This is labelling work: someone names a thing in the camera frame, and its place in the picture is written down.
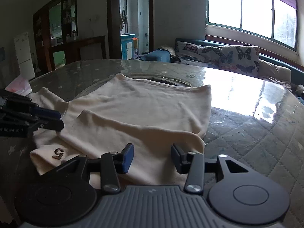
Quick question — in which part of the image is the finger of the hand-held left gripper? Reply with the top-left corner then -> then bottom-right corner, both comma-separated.
2,114 -> 64,131
5,97 -> 62,120

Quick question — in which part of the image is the dark wooden shelf cabinet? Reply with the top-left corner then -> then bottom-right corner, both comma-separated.
33,0 -> 78,73

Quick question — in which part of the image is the blue sofa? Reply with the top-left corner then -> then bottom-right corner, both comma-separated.
139,38 -> 304,105

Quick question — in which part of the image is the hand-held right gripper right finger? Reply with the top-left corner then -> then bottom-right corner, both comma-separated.
171,143 -> 263,193

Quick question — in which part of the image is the long butterfly-print cushion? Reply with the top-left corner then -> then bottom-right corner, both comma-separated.
174,41 -> 222,68

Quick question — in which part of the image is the cream knit top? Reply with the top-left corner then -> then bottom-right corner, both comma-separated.
30,73 -> 212,186

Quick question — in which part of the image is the beige folded towel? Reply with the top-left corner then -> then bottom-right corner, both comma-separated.
159,45 -> 176,55

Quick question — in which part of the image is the dark wooden door frame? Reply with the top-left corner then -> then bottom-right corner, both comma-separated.
107,0 -> 154,60

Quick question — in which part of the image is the white refrigerator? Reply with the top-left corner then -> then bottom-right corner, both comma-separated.
14,32 -> 36,80

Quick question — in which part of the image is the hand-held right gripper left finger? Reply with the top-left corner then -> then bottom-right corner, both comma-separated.
41,143 -> 135,193

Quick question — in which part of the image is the dark wooden console table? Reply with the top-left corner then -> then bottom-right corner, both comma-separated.
49,36 -> 106,72

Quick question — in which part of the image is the round black induction cooker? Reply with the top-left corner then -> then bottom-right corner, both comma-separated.
129,75 -> 193,87

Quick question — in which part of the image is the beige cushion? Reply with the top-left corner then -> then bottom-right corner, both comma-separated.
258,59 -> 292,89

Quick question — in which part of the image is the square butterfly-print cushion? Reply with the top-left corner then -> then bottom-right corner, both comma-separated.
218,45 -> 260,78

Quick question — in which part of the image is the hanging towel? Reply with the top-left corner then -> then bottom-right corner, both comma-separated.
119,9 -> 128,30

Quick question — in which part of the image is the green-framed window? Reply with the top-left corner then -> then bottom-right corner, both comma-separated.
205,0 -> 298,51

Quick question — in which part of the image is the blue bathroom cabinet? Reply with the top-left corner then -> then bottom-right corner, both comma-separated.
120,34 -> 136,60

